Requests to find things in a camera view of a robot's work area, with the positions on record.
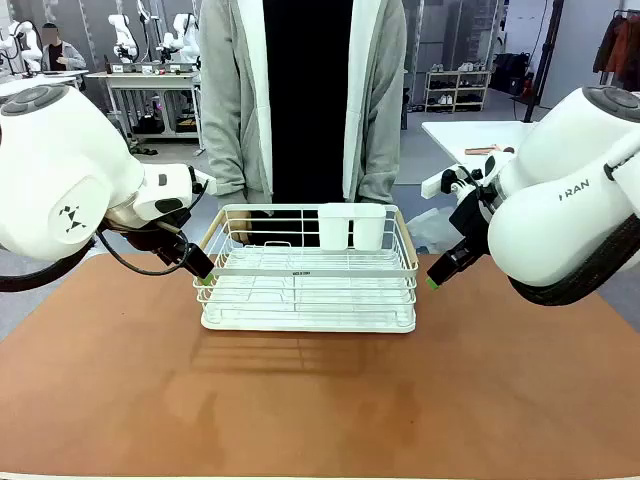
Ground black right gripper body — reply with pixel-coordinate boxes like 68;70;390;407
448;187;497;264

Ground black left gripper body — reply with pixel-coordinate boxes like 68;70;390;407
102;212;201;267

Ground white wire dish rack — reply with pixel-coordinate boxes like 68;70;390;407
193;202;420;335

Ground person's left forearm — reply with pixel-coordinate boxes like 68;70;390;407
343;84;405;205

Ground person's right forearm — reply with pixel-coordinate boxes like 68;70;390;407
200;84;274;204

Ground person's right hand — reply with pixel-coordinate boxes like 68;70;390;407
229;209;254;246

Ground clear plastic bag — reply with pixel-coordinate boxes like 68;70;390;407
407;207;464;254

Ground white side table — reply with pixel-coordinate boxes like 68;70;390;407
421;119;544;174

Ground white plastic cutlery holder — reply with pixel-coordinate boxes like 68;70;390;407
317;202;387;251

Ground black braided right arm sleeve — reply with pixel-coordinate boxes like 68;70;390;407
508;213;640;307

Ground black braided arm sleeve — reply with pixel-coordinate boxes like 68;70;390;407
0;238;97;294
508;213;640;307

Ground wooden shoe rack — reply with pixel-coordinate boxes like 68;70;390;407
424;69;494;114

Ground black braided left arm sleeve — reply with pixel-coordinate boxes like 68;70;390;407
0;238;97;294

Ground black bags pile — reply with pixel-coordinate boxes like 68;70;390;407
492;52;534;96

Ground white-framed workbench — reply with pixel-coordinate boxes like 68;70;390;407
84;69;204;149

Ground black pole stand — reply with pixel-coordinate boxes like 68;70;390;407
522;0;566;124

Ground person in grey cardigan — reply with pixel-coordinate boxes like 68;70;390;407
198;0;409;251

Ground white background desk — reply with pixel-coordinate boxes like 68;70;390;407
0;69;91;96

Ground seated person in grey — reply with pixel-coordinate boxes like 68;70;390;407
39;22;89;72

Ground hanging clothes on rack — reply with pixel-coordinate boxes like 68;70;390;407
592;9;640;94

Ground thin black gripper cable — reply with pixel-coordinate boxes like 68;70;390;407
97;178;211;277

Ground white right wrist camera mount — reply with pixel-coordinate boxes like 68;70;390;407
421;164;484;200

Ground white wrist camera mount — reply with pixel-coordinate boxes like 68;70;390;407
421;164;484;200
192;167;220;197

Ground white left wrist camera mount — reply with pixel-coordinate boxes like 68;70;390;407
192;167;220;197

